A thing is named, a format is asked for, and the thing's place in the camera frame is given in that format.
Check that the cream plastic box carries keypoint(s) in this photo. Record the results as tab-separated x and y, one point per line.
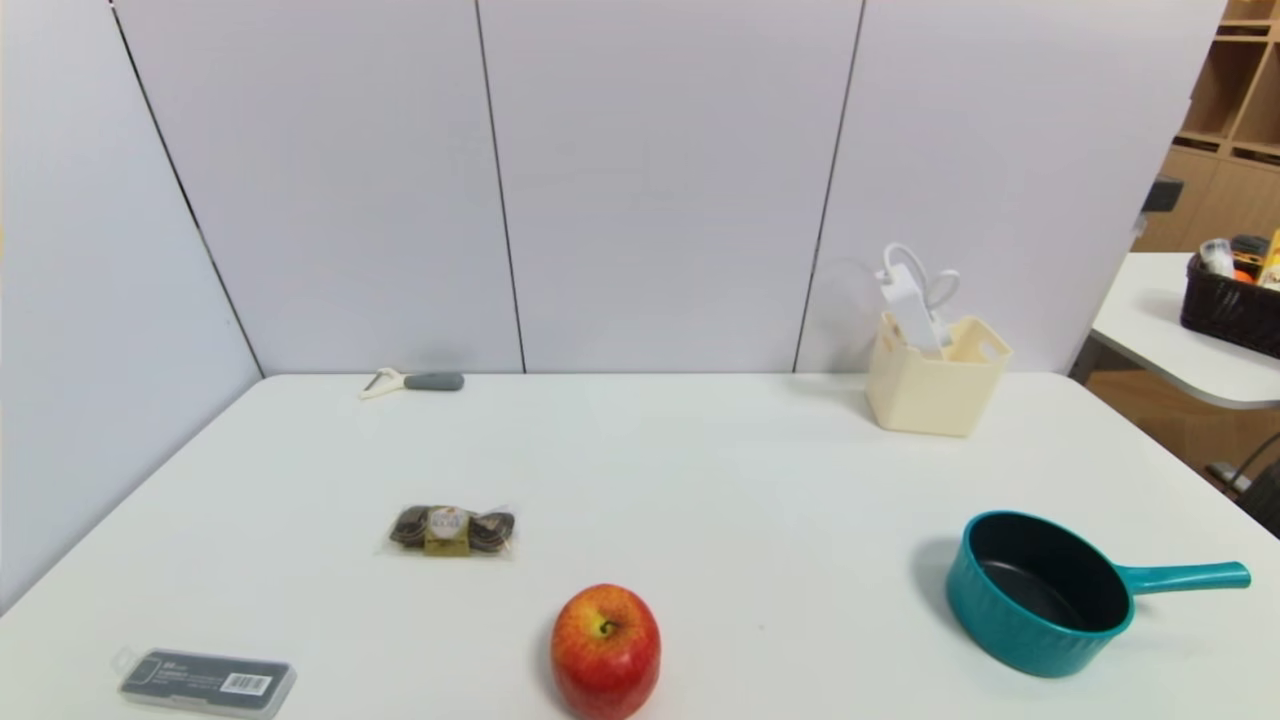
935	395

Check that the chocolate pack with gold label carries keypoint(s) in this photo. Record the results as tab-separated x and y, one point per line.
447	532

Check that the red yellow apple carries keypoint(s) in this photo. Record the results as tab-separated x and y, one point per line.
605	655

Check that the teal saucepan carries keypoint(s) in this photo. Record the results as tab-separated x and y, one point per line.
1010	630

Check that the white side table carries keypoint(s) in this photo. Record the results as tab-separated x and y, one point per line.
1150	310

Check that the clear plastic case black insert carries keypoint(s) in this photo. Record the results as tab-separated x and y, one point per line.
200	680

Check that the white bottle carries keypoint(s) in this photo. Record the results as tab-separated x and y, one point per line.
1217	257

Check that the dark wicker basket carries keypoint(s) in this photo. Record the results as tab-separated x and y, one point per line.
1230	310

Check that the wooden shelf unit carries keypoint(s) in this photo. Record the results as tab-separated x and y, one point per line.
1220	190

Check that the black round lid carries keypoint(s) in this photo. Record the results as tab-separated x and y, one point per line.
1250	244

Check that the yellow carton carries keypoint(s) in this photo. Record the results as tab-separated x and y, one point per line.
1272	262

